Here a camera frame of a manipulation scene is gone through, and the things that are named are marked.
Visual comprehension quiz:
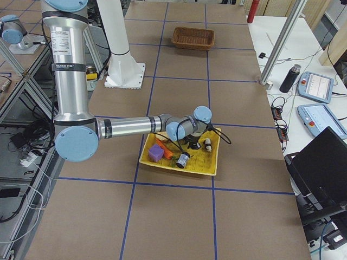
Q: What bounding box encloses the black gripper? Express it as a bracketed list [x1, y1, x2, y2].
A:
[183, 135, 201, 150]

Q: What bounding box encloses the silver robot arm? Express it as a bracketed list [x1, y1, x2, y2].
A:
[1, 14, 38, 55]
[41, 1, 212, 162]

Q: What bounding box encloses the yellow plastic basket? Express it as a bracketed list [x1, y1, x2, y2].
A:
[139, 131, 220, 176]

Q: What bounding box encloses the brown wicker basket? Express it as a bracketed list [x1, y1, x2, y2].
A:
[171, 27, 215, 51]

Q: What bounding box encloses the panda figurine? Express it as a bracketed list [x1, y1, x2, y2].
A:
[204, 138, 213, 153]

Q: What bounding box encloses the small dark can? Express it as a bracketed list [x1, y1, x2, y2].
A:
[176, 152, 190, 168]

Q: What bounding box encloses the orange toy carrot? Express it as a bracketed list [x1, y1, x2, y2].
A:
[156, 138, 174, 160]

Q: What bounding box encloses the toy croissant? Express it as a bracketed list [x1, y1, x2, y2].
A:
[157, 136, 170, 142]

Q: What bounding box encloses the purple foam block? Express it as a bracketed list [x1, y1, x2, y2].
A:
[148, 144, 164, 163]

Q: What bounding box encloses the orange black power adapter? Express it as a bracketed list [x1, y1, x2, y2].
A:
[271, 96, 289, 143]

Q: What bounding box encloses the black water bottle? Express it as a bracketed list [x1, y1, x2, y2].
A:
[279, 64, 301, 93]

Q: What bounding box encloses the blue teach pendant near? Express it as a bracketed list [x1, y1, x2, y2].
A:
[297, 103, 346, 140]

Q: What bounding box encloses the blue teach pendant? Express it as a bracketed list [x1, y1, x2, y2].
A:
[297, 71, 334, 103]
[297, 103, 346, 140]

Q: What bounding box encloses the black laptop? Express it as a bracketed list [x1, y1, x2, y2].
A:
[285, 127, 346, 225]

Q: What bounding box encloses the blue teach pendant far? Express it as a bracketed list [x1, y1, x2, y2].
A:
[297, 71, 334, 103]

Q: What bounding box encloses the red cylinder bottle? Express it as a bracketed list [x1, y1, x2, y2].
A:
[247, 0, 260, 23]

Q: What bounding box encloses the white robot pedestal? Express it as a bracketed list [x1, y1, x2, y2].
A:
[97, 1, 146, 89]

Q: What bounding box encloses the aluminium frame post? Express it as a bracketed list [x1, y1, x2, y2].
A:
[259, 0, 307, 90]

